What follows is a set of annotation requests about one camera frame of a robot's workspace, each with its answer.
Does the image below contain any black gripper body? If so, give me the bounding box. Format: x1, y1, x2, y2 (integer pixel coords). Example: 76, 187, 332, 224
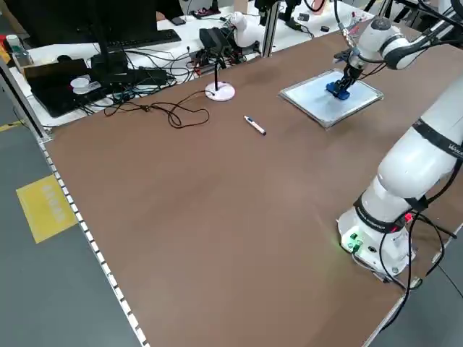
341, 61, 365, 83

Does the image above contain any blue whiteboard eraser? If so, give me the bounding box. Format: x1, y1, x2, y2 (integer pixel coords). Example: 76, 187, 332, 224
325, 81, 352, 101

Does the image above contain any blue white whiteboard marker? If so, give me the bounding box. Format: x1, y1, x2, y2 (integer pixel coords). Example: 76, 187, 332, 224
243, 114, 268, 137

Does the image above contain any silver framed whiteboard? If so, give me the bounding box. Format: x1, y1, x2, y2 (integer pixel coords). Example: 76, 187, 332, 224
278, 67, 384, 130

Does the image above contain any black desk power strip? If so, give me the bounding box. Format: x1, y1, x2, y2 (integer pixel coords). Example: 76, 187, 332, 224
284, 14, 303, 32

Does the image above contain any white desk lamp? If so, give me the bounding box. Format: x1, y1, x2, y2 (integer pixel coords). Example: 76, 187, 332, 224
204, 11, 262, 103

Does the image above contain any black power supply unit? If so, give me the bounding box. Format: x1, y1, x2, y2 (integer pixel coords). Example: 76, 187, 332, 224
199, 27, 233, 57

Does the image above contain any black keyboard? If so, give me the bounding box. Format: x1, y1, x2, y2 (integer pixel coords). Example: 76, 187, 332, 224
103, 28, 182, 51

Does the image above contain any black dock box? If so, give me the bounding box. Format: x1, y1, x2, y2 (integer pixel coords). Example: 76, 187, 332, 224
89, 50, 130, 75

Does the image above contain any small white bowl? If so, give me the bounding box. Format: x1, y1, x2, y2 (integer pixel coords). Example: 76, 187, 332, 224
69, 76, 92, 95

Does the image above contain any black computer monitor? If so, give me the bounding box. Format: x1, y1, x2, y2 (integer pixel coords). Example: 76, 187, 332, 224
0, 0, 159, 55

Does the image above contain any black laptop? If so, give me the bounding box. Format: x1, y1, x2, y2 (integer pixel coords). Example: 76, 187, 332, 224
23, 58, 108, 119

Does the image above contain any white toothed edge strip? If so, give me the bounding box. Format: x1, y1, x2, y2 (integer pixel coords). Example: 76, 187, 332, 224
38, 140, 151, 347

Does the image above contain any yellow floor sign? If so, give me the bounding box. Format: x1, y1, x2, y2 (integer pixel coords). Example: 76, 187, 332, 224
15, 173, 80, 244

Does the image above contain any clear bottle with white cap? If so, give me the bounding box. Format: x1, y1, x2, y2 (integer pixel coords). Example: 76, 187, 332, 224
4, 33, 30, 69

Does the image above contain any dark wrist bracket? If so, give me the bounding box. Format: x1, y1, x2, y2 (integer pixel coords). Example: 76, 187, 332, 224
333, 49, 354, 65

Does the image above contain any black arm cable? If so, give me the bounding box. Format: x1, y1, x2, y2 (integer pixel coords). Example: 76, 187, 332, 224
332, 0, 362, 50
375, 194, 457, 290

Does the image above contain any aluminium frame post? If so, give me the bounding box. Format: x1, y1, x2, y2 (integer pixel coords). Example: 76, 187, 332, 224
260, 0, 282, 59

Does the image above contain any black lamp cable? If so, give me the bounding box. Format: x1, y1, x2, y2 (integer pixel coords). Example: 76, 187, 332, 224
104, 90, 218, 129

